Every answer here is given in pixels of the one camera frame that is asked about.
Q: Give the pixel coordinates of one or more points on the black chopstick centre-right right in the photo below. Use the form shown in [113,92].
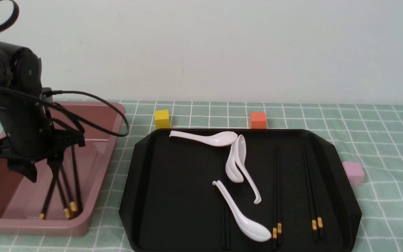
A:
[279,198]

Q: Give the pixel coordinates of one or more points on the black chopstick in bin right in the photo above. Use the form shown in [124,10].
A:
[76,182]

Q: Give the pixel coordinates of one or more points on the black chopstick in bin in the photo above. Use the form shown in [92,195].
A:
[63,198]
[76,182]

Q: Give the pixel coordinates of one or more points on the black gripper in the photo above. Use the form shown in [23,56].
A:
[31,135]

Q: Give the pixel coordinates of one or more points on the black chopstick far right left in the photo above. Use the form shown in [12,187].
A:
[312,209]

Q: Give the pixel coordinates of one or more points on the green checkered tablecloth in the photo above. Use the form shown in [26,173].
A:
[371,135]

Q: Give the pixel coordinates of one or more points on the black plastic tray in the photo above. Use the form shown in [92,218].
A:
[170,205]

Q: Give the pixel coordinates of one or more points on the white spoon centre inner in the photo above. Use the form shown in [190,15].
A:
[231,168]

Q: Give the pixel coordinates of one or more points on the black chopstick tray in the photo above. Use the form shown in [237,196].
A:
[49,195]
[72,203]

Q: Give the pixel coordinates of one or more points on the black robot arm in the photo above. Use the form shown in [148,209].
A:
[20,72]

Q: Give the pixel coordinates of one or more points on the pink cube block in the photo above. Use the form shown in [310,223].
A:
[354,172]

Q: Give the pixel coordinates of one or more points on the white spoon lower front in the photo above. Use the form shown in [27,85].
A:
[253,230]

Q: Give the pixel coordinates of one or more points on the orange cube block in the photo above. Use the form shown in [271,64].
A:
[258,120]

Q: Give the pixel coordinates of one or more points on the yellow cube block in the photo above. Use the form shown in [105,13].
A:
[162,119]

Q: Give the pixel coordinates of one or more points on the white spoon top horizontal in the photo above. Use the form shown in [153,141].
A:
[222,139]

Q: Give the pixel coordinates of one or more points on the white spoon centre outer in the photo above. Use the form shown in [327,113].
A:
[240,153]

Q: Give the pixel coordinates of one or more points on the black chopstick centre-right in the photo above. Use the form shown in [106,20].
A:
[275,201]
[279,198]

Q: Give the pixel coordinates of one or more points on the black chopstick in bin left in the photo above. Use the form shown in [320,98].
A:
[63,198]

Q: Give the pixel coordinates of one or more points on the black chopstick centre-right left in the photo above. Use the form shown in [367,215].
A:
[275,201]

